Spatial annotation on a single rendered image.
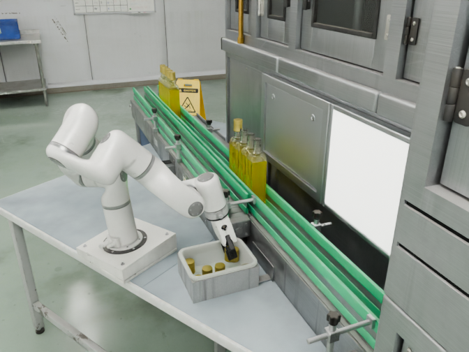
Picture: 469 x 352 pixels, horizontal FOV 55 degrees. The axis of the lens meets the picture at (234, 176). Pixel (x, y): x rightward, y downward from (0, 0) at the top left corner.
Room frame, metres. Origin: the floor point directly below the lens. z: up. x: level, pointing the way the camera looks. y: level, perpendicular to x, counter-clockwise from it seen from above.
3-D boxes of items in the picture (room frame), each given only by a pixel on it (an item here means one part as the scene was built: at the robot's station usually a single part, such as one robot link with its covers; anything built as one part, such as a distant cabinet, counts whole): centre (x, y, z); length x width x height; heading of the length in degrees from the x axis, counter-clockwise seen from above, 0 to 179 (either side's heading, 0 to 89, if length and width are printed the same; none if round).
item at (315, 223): (1.20, -0.27, 0.94); 0.07 x 0.04 x 0.13; 112
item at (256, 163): (1.47, -0.08, 0.99); 0.06 x 0.06 x 0.21; 21
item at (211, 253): (1.20, 0.06, 0.80); 0.22 x 0.17 x 0.09; 112
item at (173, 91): (2.52, 0.35, 1.02); 0.06 x 0.06 x 0.28; 22
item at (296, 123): (1.31, -0.29, 1.15); 0.90 x 0.03 x 0.34; 22
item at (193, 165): (2.18, 0.35, 0.93); 1.75 x 0.01 x 0.08; 22
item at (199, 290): (1.21, 0.03, 0.79); 0.27 x 0.17 x 0.08; 112
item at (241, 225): (1.35, -0.01, 0.85); 0.09 x 0.04 x 0.07; 112
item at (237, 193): (2.21, 0.28, 0.93); 1.75 x 0.01 x 0.08; 22
